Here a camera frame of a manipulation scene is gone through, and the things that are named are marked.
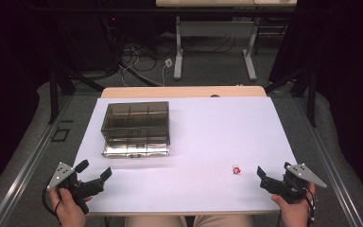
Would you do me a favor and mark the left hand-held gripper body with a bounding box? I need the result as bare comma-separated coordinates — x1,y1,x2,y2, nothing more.
46,161,105,216

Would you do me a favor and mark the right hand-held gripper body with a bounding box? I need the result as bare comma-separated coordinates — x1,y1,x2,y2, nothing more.
259,163,328,204

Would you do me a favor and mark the person's right hand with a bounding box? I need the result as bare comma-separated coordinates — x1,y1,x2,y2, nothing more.
270,183,317,227

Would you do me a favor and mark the person's left hand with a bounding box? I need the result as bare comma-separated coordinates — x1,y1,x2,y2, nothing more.
49,187,93,227

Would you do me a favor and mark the smoky transparent compartment box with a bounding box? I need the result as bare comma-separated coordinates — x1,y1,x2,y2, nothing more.
99,100,171,159

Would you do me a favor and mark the white table sheet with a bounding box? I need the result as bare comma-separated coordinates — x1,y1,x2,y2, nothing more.
73,96,298,216

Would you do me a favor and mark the person's right leg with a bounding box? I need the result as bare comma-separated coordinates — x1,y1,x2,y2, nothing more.
192,215,257,227

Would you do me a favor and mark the person's leg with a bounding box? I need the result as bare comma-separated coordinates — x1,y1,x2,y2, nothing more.
192,215,257,227
125,215,189,227

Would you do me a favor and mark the person's left leg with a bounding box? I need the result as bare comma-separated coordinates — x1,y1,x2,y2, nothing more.
125,215,189,227

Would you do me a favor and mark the black metal stand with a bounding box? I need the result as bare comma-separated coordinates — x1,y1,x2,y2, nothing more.
47,61,106,126
264,66,318,128

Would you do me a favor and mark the dark curtain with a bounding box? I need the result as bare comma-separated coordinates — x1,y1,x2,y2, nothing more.
0,0,53,204
268,0,363,202

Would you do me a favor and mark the dark device with red light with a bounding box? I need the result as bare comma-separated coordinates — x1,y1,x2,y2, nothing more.
106,14,120,30

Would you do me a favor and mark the white desk with metal legs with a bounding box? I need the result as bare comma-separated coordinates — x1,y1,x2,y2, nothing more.
155,0,298,81

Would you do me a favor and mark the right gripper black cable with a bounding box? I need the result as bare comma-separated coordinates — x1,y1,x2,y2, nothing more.
304,188,319,227

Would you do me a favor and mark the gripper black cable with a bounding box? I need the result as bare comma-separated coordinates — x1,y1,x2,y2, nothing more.
41,183,62,227
304,188,319,227

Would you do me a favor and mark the aluminium floor rail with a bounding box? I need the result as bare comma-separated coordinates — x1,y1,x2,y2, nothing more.
0,94,74,227
291,96,363,227

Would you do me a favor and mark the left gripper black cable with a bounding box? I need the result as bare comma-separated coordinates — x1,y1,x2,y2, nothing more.
41,183,62,227

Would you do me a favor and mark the black cable bundle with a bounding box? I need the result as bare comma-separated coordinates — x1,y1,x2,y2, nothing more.
118,40,159,74

